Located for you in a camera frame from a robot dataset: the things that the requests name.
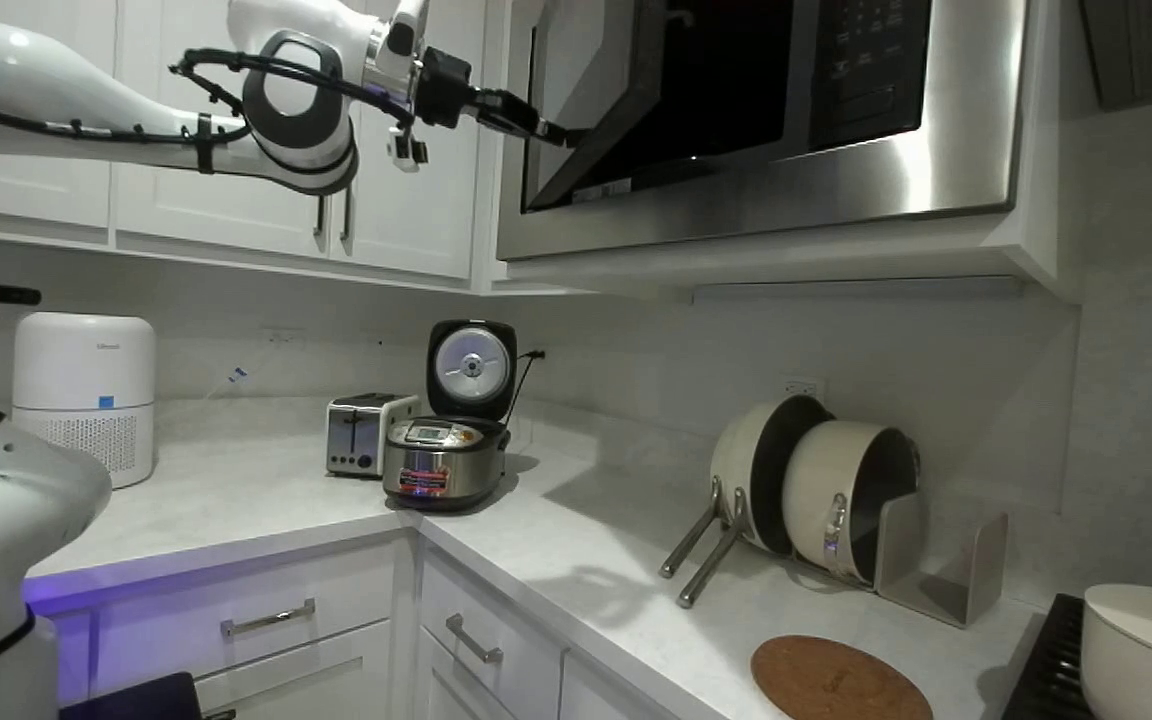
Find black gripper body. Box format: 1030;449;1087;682
414;47;535;137

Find stainless steel microwave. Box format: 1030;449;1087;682
500;0;1030;260

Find white polka dot toaster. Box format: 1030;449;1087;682
323;394;414;479

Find silver black rice cooker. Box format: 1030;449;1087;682
384;321;517;512

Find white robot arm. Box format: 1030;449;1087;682
0;0;575;720

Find white upper cabinet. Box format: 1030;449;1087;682
0;0;484;282

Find white air purifier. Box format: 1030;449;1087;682
10;314;155;487

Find white lower cabinet drawers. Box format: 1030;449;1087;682
28;540;667;720

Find grey pan rack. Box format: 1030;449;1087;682
870;491;1007;629

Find round cork trivet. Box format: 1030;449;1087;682
753;638;933;720

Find black gas stove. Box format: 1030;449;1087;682
1004;596;1095;720

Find black rice cooker cable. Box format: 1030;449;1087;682
502;350;553;429

